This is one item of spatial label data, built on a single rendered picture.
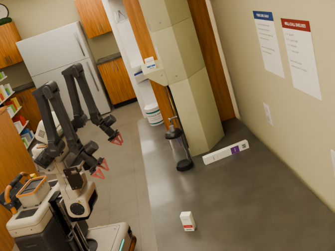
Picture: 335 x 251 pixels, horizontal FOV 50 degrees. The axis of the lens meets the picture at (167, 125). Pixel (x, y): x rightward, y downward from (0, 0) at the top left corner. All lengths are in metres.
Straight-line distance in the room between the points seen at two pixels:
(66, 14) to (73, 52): 0.96
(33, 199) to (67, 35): 4.61
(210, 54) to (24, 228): 1.69
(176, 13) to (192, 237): 1.15
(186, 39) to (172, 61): 0.15
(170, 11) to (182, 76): 0.36
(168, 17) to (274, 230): 1.17
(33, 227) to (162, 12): 1.61
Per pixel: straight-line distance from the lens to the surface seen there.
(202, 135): 2.14
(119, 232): 2.98
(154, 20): 1.96
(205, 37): 2.39
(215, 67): 2.43
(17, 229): 2.68
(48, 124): 2.19
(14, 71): 7.92
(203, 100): 2.13
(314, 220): 1.53
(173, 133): 1.96
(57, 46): 6.96
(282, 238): 1.47
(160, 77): 2.00
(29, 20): 7.71
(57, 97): 2.10
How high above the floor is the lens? 1.91
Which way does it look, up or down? 21 degrees down
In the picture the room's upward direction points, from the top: 19 degrees counter-clockwise
